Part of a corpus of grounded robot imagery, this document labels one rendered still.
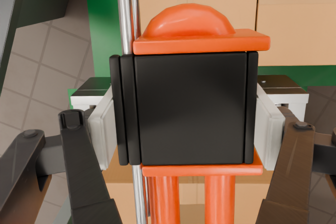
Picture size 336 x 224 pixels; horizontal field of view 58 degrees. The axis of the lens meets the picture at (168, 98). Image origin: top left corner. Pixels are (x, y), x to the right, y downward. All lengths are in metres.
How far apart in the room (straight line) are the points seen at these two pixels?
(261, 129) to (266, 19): 0.79
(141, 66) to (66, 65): 1.43
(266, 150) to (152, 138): 0.06
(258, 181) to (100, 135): 0.51
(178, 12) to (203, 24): 0.02
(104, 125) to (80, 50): 1.40
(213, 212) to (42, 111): 1.55
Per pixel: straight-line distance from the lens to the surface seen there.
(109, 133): 0.17
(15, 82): 1.73
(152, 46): 0.17
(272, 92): 0.94
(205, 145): 0.18
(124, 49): 0.17
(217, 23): 0.18
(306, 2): 0.97
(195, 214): 0.26
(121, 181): 0.63
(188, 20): 0.18
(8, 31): 0.81
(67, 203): 1.44
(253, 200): 0.65
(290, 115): 0.18
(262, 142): 0.17
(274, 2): 0.94
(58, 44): 1.59
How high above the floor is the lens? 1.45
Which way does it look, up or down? 70 degrees down
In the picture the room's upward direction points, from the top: 173 degrees counter-clockwise
